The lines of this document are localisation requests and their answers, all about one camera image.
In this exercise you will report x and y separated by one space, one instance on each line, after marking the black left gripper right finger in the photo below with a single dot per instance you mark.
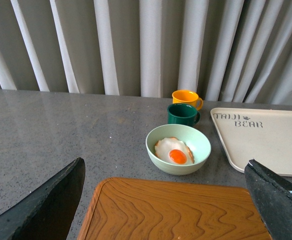
272 197

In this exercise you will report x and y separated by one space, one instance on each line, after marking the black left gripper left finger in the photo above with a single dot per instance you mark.
46 213

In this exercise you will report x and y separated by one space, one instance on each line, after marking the yellow mug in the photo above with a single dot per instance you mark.
187 97

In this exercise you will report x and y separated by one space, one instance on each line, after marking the cream bear tray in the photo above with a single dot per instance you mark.
264 135

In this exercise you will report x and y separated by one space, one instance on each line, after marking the wooden cutting board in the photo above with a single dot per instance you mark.
137 209

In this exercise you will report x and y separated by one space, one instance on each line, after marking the dark green mug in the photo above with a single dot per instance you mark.
183 114

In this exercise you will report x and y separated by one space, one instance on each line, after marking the fake fried egg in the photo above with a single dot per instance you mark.
174 151

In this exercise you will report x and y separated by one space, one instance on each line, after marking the light green bowl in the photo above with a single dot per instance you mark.
193 138

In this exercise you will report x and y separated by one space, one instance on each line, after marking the grey white curtain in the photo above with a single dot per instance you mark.
225 50

